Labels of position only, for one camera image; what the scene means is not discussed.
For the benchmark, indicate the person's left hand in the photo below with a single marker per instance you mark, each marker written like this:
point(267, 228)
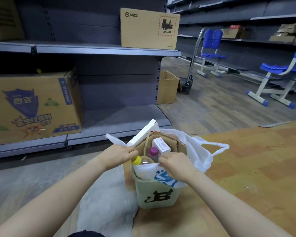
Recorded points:
point(117, 155)

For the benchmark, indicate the person's right hand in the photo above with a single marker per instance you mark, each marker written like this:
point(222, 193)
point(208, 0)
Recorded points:
point(178, 167)

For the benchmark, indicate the person's right thumb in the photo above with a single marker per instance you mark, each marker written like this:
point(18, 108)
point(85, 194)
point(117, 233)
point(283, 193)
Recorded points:
point(164, 159)

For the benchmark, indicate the person's left fingers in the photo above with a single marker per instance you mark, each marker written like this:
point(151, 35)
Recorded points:
point(132, 152)

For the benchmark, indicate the white plastic bag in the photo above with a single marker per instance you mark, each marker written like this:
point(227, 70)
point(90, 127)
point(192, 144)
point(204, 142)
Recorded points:
point(199, 155)

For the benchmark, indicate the person's left forearm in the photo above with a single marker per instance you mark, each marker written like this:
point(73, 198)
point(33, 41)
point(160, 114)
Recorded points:
point(51, 197)

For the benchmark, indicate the person's right forearm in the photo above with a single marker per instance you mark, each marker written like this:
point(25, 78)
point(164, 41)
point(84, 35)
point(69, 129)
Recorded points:
point(236, 207)

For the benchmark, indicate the yellow-capped bottle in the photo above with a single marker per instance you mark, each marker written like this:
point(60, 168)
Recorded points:
point(137, 159)

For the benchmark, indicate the pink-capped bottle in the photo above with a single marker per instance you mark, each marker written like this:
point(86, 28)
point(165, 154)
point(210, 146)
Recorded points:
point(154, 153)

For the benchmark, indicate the small white red-label box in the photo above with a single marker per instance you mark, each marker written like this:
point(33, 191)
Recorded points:
point(161, 144)

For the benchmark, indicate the brown folded cardboard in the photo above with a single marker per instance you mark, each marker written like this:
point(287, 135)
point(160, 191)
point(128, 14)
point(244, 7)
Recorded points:
point(178, 145)

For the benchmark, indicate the white flat box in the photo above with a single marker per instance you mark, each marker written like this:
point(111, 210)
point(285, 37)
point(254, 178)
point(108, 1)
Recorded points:
point(143, 133)

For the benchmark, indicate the open brown cardboard box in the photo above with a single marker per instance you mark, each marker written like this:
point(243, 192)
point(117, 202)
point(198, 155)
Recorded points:
point(166, 88)

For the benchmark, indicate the grey metal shelf unit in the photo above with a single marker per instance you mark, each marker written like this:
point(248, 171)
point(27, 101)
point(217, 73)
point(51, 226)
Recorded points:
point(108, 78)

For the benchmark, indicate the metal hand trolley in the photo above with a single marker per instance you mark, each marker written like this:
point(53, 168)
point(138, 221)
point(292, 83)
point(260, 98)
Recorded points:
point(188, 83)

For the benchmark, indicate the person's dark shorts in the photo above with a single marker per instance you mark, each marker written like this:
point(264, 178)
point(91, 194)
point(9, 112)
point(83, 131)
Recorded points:
point(101, 233)

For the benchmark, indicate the large printed cardboard box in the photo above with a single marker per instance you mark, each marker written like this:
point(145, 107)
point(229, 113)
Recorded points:
point(29, 108)

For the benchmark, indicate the plain cardboard box red label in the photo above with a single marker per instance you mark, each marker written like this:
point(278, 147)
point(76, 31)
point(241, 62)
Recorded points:
point(145, 29)

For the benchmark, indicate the cardboard box with red item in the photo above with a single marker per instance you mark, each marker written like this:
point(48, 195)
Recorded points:
point(233, 33)

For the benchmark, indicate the long grey shelf unit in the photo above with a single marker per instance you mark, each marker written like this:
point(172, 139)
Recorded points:
point(256, 12)

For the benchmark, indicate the crumpled brown packages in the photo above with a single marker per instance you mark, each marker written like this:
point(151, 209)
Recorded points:
point(286, 33)

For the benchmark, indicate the brown cardboard carton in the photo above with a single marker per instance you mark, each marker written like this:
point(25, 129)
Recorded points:
point(5, 19)

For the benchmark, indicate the blue chair white frame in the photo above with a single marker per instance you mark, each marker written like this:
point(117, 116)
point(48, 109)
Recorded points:
point(212, 39)
point(278, 67)

